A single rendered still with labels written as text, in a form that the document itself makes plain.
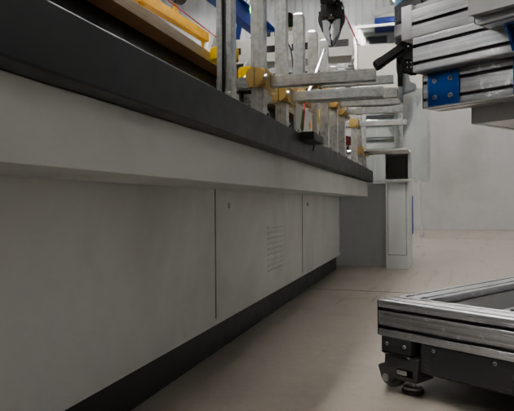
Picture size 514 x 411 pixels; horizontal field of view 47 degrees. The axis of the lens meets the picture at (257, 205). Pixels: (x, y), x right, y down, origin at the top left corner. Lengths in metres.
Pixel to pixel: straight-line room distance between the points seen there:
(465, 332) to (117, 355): 0.76
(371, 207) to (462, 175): 6.31
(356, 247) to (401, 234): 0.37
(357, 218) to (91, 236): 3.41
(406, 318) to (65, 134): 0.99
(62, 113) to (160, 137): 0.28
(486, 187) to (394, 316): 9.20
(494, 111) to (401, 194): 2.71
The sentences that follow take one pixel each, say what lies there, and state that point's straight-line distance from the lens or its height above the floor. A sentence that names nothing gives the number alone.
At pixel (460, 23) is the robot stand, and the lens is 1.58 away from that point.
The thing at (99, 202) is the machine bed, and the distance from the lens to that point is 1.23.
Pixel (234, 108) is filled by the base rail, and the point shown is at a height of 0.68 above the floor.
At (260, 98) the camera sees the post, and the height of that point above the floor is 0.75.
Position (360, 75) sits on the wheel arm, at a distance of 1.58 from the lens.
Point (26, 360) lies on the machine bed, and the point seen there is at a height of 0.22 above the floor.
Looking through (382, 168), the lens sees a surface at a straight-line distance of 4.30.
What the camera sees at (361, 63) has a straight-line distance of 4.42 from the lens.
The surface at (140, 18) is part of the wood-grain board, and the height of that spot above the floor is 0.87.
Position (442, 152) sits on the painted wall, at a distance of 10.70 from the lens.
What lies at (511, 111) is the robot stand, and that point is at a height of 0.70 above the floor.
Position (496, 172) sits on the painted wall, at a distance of 10.68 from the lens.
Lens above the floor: 0.47
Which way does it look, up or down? level
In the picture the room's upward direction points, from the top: straight up
